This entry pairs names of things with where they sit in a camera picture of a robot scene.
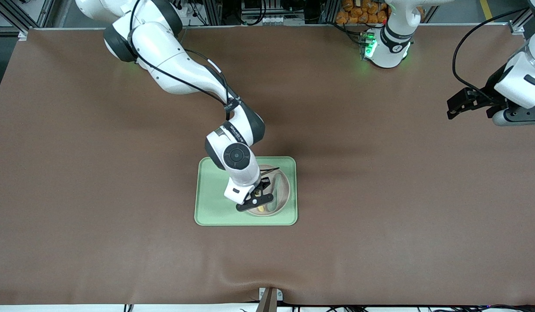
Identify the pale pink round plate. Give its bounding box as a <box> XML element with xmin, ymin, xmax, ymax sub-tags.
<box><xmin>243</xmin><ymin>165</ymin><xmax>290</xmax><ymax>216</ymax></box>

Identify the light green rectangular tray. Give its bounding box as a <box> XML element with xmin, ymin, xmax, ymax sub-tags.
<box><xmin>194</xmin><ymin>156</ymin><xmax>298</xmax><ymax>227</ymax></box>

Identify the metal table edge clamp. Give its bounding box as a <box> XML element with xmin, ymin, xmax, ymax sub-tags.
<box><xmin>258</xmin><ymin>287</ymin><xmax>284</xmax><ymax>312</ymax></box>

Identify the brown table mat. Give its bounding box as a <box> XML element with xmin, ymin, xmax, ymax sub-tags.
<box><xmin>0</xmin><ymin>27</ymin><xmax>535</xmax><ymax>306</ymax></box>

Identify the orange packaged goods pile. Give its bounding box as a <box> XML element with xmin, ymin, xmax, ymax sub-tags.
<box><xmin>336</xmin><ymin>0</ymin><xmax>390</xmax><ymax>25</ymax></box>

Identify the white connector box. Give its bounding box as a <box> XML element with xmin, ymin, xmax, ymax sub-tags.
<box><xmin>241</xmin><ymin>14</ymin><xmax>306</xmax><ymax>26</ymax></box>

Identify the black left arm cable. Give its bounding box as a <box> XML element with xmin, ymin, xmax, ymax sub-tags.
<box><xmin>452</xmin><ymin>9</ymin><xmax>532</xmax><ymax>102</ymax></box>

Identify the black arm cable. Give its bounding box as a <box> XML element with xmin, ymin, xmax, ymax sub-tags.
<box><xmin>452</xmin><ymin>9</ymin><xmax>532</xmax><ymax>102</ymax></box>
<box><xmin>129</xmin><ymin>0</ymin><xmax>242</xmax><ymax>122</ymax></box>

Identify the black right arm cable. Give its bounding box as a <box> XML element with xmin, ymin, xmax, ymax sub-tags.
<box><xmin>129</xmin><ymin>0</ymin><xmax>242</xmax><ymax>122</ymax></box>

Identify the aluminium frame post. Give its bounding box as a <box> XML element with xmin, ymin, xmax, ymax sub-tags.
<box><xmin>202</xmin><ymin>0</ymin><xmax>222</xmax><ymax>26</ymax></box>

